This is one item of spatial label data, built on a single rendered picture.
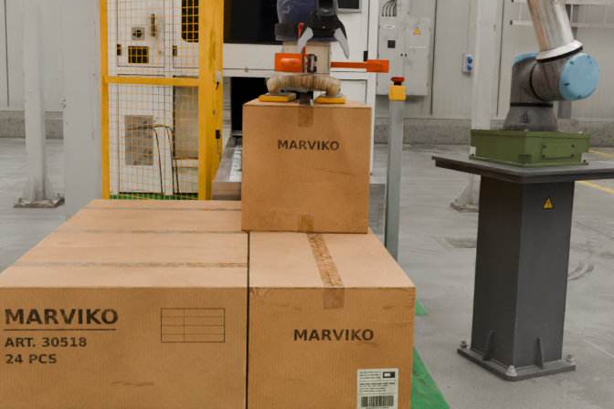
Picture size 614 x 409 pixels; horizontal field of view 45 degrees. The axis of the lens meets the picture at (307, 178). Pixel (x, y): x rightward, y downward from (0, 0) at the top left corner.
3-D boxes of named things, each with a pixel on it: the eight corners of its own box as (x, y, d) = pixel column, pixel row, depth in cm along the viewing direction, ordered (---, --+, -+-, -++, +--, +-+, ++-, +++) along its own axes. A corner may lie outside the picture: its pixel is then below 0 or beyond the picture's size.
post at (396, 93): (381, 286, 372) (389, 85, 358) (395, 286, 372) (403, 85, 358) (384, 289, 365) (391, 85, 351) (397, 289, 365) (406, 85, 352)
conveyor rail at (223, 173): (228, 162, 529) (228, 136, 527) (235, 163, 530) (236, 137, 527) (211, 230, 301) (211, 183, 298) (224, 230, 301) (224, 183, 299)
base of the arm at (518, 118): (537, 131, 277) (539, 104, 276) (568, 132, 259) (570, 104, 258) (492, 130, 272) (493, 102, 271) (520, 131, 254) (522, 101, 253)
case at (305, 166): (254, 200, 293) (256, 98, 288) (355, 202, 293) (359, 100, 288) (240, 231, 234) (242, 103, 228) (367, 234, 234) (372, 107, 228)
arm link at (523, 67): (535, 104, 275) (538, 57, 273) (566, 104, 259) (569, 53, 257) (500, 102, 269) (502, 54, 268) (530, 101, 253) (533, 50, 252)
